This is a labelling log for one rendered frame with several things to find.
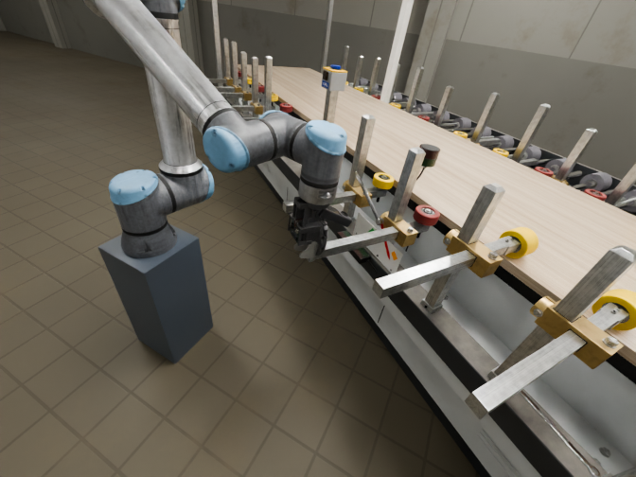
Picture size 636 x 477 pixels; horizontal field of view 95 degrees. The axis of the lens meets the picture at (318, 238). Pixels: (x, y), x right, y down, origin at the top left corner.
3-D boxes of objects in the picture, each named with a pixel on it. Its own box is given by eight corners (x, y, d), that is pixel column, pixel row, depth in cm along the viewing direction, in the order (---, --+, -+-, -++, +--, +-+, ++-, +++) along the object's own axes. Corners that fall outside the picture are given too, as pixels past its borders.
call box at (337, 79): (328, 93, 112) (331, 70, 107) (320, 88, 117) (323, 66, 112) (344, 93, 115) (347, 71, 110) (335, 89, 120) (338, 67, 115)
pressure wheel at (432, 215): (416, 246, 100) (428, 218, 93) (401, 232, 105) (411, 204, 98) (433, 241, 103) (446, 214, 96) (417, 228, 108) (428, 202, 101)
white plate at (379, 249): (393, 276, 101) (401, 255, 94) (352, 233, 118) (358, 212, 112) (395, 275, 101) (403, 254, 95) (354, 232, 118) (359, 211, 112)
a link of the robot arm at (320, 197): (326, 170, 74) (346, 188, 67) (324, 187, 77) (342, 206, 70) (293, 172, 70) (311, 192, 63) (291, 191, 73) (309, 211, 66)
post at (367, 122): (343, 232, 126) (367, 116, 97) (339, 227, 129) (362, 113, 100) (350, 230, 128) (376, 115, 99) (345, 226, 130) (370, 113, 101)
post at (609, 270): (492, 397, 76) (637, 258, 47) (481, 384, 78) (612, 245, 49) (501, 391, 77) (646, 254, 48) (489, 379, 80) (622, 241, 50)
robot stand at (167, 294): (175, 364, 138) (144, 273, 102) (138, 339, 146) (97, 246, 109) (213, 326, 156) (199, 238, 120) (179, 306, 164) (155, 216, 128)
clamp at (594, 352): (591, 371, 54) (610, 357, 51) (522, 315, 63) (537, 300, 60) (606, 359, 57) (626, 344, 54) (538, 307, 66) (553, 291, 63)
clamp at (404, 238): (401, 247, 94) (406, 235, 91) (377, 224, 103) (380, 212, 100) (415, 244, 96) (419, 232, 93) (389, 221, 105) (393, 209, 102)
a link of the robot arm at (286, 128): (245, 111, 65) (286, 129, 60) (282, 105, 73) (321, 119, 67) (246, 151, 71) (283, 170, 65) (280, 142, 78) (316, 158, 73)
